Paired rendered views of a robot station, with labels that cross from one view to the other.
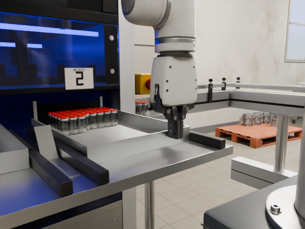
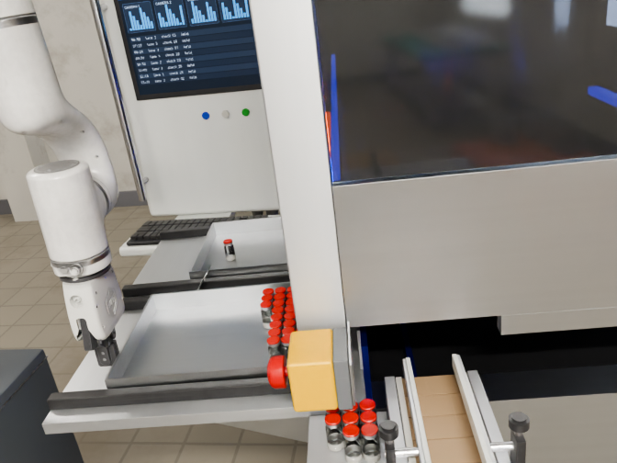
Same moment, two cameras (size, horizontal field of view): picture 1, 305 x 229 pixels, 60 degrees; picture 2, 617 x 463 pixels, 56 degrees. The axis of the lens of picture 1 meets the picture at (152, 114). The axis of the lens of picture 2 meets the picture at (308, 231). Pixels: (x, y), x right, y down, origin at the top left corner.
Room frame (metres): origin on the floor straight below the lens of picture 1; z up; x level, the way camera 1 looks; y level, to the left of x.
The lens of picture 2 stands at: (1.36, -0.39, 1.43)
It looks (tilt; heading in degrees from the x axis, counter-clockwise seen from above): 23 degrees down; 134
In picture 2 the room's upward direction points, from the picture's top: 7 degrees counter-clockwise
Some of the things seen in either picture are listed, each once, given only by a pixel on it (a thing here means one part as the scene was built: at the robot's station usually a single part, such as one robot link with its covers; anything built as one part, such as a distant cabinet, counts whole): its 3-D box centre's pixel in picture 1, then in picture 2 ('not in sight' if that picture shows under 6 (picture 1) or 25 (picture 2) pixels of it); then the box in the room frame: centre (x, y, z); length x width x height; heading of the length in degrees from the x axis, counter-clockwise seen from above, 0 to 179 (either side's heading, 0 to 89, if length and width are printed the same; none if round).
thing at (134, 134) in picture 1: (105, 128); (229, 332); (0.65, 0.12, 0.90); 0.34 x 0.26 x 0.04; 39
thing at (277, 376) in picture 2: (151, 84); (283, 371); (0.91, 0.00, 0.99); 0.04 x 0.04 x 0.04; 39
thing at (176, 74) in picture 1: (175, 78); (92, 295); (0.56, -0.05, 1.03); 0.10 x 0.07 x 0.11; 129
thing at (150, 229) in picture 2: not in sight; (200, 229); (0.07, 0.52, 0.82); 0.40 x 0.14 x 0.02; 32
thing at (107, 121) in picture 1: (89, 120); (278, 323); (0.72, 0.18, 0.90); 0.18 x 0.02 x 0.05; 129
